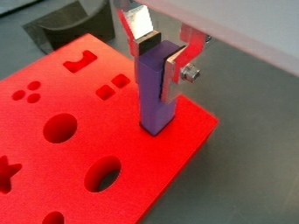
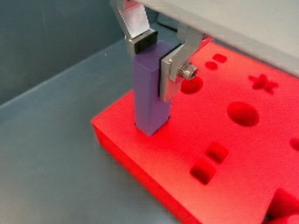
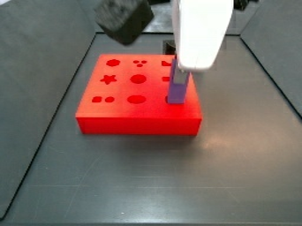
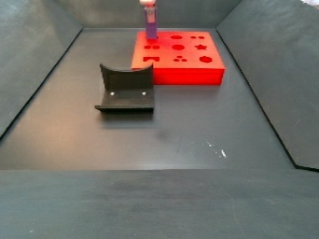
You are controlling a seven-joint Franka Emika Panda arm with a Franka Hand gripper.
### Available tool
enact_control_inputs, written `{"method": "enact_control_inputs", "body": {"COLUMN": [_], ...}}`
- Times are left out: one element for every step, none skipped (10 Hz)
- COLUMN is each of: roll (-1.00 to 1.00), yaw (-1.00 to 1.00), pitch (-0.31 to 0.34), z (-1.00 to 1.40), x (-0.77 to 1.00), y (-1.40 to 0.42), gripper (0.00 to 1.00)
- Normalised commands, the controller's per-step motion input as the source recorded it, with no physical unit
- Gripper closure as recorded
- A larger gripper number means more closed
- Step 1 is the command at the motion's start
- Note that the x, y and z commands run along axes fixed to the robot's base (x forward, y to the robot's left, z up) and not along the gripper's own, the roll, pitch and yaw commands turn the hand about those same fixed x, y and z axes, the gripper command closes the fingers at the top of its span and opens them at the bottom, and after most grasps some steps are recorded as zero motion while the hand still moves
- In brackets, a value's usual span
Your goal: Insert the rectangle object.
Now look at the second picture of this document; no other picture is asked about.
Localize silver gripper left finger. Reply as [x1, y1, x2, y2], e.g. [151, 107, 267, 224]
[110, 0, 158, 56]

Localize red shape-sorter block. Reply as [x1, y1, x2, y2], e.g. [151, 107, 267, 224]
[93, 43, 299, 224]

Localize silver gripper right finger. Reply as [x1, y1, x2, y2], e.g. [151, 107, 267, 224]
[159, 24, 213, 102]

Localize purple rectangular peg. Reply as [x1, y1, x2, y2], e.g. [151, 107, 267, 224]
[134, 41, 174, 136]

